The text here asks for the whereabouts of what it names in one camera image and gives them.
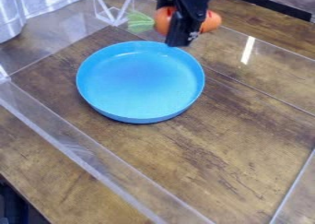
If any blue round tray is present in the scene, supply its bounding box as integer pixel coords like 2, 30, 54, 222
77, 41, 206, 124

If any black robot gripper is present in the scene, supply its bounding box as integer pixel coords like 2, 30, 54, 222
157, 0, 211, 47

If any clear acrylic enclosure wall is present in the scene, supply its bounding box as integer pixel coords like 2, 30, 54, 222
0, 0, 315, 224

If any orange toy carrot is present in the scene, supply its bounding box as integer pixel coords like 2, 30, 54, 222
127, 6, 222, 36

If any white patterned curtain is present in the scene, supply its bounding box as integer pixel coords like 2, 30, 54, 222
0, 0, 81, 43

